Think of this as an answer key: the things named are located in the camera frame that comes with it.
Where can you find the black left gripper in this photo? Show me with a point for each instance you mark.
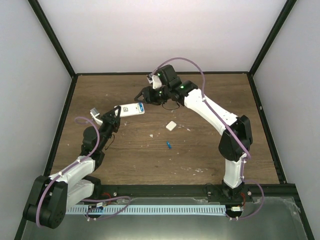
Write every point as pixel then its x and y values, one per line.
pixel 115 122

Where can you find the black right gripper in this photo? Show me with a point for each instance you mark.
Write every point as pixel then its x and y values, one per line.
pixel 149 96

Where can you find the blue battery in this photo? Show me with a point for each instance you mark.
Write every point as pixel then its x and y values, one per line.
pixel 168 145
pixel 141 107

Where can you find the white remote control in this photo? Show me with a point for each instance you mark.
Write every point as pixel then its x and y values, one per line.
pixel 131 109

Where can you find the white battery compartment cover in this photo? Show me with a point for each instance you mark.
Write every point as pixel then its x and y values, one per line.
pixel 171 125

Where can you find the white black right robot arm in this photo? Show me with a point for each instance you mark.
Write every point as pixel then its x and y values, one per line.
pixel 235 131

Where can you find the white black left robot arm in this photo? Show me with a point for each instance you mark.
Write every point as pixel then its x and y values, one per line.
pixel 51 196

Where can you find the grey metal front plate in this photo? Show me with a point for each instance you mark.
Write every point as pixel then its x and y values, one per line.
pixel 278 219

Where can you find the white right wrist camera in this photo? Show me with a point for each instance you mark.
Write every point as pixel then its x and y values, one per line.
pixel 155 81

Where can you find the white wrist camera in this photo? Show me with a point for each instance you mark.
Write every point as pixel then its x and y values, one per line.
pixel 155 81
pixel 95 115

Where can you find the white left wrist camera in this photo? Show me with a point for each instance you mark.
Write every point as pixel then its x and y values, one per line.
pixel 95 115

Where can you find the black rear base frame rail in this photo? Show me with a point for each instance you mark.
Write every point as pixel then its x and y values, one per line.
pixel 145 73

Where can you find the black base frame rail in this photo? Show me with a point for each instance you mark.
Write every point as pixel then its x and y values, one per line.
pixel 59 130
pixel 145 73
pixel 267 132

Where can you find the black left base frame rail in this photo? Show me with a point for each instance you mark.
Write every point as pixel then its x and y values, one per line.
pixel 59 130

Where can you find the light blue slotted cable duct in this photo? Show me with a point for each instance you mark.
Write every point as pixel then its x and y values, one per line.
pixel 206 210

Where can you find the black left corner frame post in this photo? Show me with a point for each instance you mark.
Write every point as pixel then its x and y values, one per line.
pixel 41 16

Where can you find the black corner frame post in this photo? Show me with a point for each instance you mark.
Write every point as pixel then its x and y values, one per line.
pixel 280 20
pixel 41 16

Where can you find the black right base frame rail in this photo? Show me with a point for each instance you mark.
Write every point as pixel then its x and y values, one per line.
pixel 267 132

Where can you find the black right corner frame post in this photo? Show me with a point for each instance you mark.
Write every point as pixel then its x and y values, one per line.
pixel 280 20

